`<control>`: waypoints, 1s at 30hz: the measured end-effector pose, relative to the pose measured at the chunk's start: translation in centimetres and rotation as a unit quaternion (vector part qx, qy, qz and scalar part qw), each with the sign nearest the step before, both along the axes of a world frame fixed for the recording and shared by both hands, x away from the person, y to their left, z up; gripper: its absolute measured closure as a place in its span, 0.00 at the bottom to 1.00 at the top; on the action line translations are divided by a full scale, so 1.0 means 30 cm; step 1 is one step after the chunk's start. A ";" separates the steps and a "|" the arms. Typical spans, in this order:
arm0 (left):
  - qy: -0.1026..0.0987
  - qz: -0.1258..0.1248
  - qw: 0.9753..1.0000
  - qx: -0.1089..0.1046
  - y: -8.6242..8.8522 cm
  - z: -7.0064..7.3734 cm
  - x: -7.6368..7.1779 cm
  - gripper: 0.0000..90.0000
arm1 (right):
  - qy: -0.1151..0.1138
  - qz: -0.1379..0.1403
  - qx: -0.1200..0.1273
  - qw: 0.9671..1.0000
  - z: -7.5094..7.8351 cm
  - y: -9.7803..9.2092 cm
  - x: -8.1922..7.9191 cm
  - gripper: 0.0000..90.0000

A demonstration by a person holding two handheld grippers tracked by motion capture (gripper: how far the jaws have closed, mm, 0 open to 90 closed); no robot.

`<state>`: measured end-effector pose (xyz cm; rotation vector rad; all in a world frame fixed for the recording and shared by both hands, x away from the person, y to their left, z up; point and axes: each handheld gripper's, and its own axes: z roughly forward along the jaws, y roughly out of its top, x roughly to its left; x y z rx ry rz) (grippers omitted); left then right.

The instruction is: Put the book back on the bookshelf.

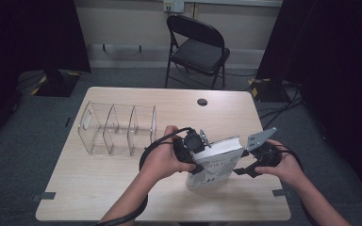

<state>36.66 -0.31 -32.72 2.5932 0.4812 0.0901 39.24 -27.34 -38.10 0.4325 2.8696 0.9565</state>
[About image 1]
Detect grey tape mark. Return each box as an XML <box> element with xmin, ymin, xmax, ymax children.
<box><xmin>31</xmin><ymin>191</ymin><xmax>58</xmax><ymax>202</ymax></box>
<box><xmin>271</xmin><ymin>187</ymin><xmax>293</xmax><ymax>199</ymax></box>

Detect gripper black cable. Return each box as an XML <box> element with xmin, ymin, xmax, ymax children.
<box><xmin>275</xmin><ymin>145</ymin><xmax>320</xmax><ymax>226</ymax></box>
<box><xmin>93</xmin><ymin>126</ymin><xmax>193</xmax><ymax>226</ymax></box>

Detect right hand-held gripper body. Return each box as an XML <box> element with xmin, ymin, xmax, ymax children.
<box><xmin>246</xmin><ymin>126</ymin><xmax>283</xmax><ymax>168</ymax></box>

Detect black folding chair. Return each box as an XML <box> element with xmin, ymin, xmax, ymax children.
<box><xmin>164</xmin><ymin>14</ymin><xmax>232</xmax><ymax>90</ymax></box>

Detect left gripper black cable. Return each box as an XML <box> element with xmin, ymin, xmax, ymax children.
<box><xmin>93</xmin><ymin>126</ymin><xmax>193</xmax><ymax>226</ymax></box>

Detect person's right hand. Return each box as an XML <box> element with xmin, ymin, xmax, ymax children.
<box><xmin>254</xmin><ymin>139</ymin><xmax>305</xmax><ymax>190</ymax></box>

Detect black floor cables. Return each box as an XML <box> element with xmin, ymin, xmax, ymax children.
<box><xmin>257</xmin><ymin>82</ymin><xmax>306</xmax><ymax>130</ymax></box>

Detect white book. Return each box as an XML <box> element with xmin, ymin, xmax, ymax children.
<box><xmin>185</xmin><ymin>135</ymin><xmax>244</xmax><ymax>190</ymax></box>

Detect black stand base striped tape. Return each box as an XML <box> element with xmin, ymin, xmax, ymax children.
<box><xmin>16</xmin><ymin>69</ymin><xmax>82</xmax><ymax>98</ymax></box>
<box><xmin>248</xmin><ymin>76</ymin><xmax>297</xmax><ymax>104</ymax></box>

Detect person's left hand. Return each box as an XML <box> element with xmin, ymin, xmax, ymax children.
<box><xmin>139</xmin><ymin>124</ymin><xmax>198</xmax><ymax>184</ymax></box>

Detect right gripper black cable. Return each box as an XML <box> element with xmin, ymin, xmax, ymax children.
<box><xmin>275</xmin><ymin>145</ymin><xmax>320</xmax><ymax>226</ymax></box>

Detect clear acrylic divider rack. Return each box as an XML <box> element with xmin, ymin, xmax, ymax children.
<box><xmin>77</xmin><ymin>101</ymin><xmax>158</xmax><ymax>157</ymax></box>

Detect white wall socket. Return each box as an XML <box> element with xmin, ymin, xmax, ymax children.
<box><xmin>163</xmin><ymin>0</ymin><xmax>186</xmax><ymax>14</ymax></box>

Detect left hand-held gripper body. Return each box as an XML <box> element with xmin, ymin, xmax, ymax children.
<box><xmin>173</xmin><ymin>128</ymin><xmax>213</xmax><ymax>166</ymax></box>

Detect dark curtain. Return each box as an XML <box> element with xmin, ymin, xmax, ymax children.
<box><xmin>0</xmin><ymin>0</ymin><xmax>91</xmax><ymax>149</ymax></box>
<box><xmin>255</xmin><ymin>0</ymin><xmax>362</xmax><ymax>210</ymax></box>

